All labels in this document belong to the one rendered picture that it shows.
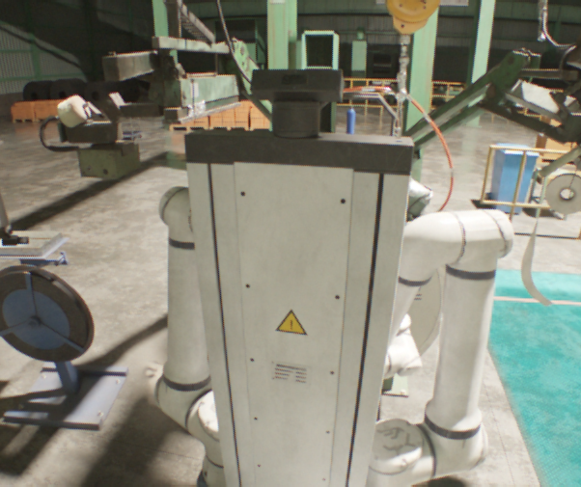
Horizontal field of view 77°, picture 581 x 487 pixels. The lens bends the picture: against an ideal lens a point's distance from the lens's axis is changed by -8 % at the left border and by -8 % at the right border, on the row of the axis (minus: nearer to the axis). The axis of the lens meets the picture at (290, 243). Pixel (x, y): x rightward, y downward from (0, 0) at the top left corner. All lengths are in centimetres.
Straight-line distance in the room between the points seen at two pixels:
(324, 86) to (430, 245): 44
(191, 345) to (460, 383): 73
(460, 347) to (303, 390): 42
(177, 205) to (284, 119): 54
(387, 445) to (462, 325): 37
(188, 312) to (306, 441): 47
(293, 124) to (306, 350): 40
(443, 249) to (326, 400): 40
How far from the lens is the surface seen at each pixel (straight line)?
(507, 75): 230
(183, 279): 108
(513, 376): 308
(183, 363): 121
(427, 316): 210
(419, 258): 89
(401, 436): 115
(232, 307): 72
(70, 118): 181
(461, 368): 106
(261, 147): 59
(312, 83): 58
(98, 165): 178
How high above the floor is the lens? 187
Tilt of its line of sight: 25 degrees down
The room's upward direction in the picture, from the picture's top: straight up
